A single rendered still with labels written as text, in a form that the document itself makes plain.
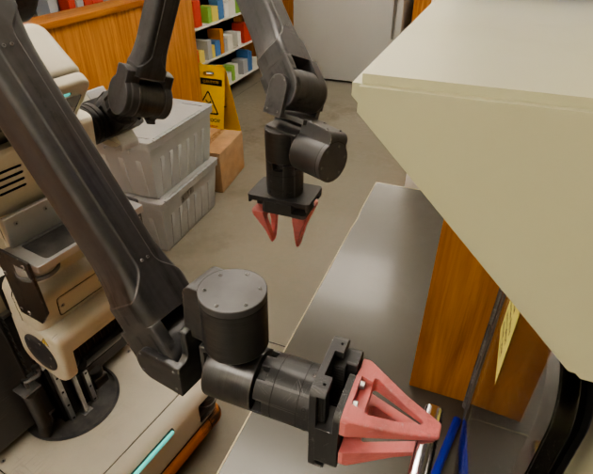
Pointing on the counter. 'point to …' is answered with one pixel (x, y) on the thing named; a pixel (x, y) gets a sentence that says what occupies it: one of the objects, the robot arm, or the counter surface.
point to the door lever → (421, 459)
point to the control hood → (514, 152)
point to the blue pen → (446, 446)
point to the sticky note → (506, 334)
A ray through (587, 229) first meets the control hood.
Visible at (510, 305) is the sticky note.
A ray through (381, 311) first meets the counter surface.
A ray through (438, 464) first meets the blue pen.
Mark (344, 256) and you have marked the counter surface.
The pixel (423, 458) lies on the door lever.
